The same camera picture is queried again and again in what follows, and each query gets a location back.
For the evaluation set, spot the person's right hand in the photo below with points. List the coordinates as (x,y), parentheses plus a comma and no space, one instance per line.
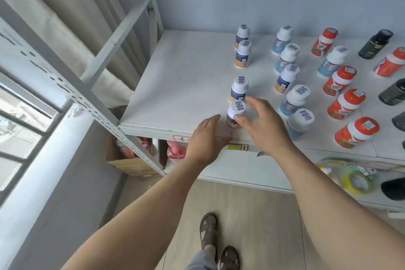
(269,130)

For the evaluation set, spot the person's left hand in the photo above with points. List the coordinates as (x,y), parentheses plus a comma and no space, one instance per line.
(202,143)

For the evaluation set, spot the white bottle orange label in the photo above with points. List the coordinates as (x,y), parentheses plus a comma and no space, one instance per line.
(235,110)
(243,54)
(286,78)
(242,36)
(239,88)

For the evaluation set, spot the red bottle red cap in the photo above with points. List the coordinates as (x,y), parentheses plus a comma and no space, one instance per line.
(339,80)
(356,132)
(346,103)
(390,61)
(324,42)

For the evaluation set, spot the person's right forearm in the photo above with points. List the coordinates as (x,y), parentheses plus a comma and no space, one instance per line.
(332,216)

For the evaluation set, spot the person's left forearm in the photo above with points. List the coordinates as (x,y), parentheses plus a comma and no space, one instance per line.
(142,222)

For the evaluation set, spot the person's left sandal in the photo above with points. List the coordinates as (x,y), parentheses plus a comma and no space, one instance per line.
(208,230)

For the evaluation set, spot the person's sandal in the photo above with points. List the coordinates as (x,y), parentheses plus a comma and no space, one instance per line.
(229,257)
(208,230)

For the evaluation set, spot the person's right sandal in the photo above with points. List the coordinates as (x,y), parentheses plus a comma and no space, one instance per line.
(229,257)

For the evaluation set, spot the person's grey trouser leg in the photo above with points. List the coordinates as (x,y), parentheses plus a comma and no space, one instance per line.
(201,262)

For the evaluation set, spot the red bordered shelf label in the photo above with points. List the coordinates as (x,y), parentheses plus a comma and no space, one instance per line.
(183,138)

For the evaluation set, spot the pink soap pump bottle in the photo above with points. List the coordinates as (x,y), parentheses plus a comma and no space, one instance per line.
(174,152)

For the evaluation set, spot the yellow green shelf label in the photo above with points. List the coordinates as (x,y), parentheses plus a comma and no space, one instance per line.
(238,147)

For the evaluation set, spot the red snack packets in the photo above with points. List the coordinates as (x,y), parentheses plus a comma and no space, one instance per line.
(139,146)

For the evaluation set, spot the yellow pump bottle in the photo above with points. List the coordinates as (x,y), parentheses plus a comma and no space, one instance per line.
(327,171)

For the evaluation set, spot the cardboard box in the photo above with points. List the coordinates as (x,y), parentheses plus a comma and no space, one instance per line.
(129,165)

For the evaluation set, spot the yellow green tape roll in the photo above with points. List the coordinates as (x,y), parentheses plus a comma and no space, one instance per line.
(357,181)

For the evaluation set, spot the white metal shelf rack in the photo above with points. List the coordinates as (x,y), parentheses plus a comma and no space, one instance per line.
(118,35)

